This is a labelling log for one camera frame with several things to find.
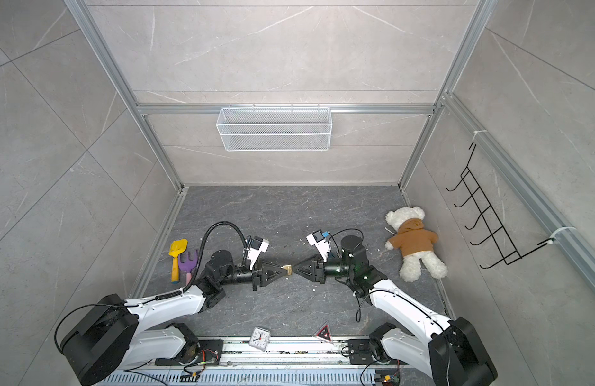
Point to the white small alarm clock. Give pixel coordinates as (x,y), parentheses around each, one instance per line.
(260,339)

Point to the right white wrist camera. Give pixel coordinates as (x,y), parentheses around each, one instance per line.
(320,240)

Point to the yellow toy shovel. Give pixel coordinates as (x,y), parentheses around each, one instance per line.
(176,249)

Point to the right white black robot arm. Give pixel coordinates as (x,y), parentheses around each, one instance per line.
(451,352)

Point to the purple pink toy rake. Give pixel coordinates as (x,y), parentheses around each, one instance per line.
(187,263)

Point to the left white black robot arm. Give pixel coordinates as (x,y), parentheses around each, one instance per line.
(121,334)

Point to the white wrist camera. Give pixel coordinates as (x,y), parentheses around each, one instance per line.
(320,240)
(255,246)

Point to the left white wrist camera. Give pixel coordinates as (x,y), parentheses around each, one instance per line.
(255,246)

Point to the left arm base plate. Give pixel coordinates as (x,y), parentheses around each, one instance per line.
(206,351)

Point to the white teddy bear brown hoodie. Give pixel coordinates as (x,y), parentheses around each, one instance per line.
(415,243)

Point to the white wire mesh basket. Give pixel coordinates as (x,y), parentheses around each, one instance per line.
(275,128)

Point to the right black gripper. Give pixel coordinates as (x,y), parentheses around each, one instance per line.
(315,264)

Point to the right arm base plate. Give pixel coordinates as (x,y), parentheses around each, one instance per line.
(365,351)

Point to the brass yellow padlock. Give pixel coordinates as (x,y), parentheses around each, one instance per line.
(288,269)

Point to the red black triangle sign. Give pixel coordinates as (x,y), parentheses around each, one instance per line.
(324,334)

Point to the black wire hook rack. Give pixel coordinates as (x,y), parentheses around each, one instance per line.
(488,218)

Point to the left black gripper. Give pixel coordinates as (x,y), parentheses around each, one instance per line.
(265,277)

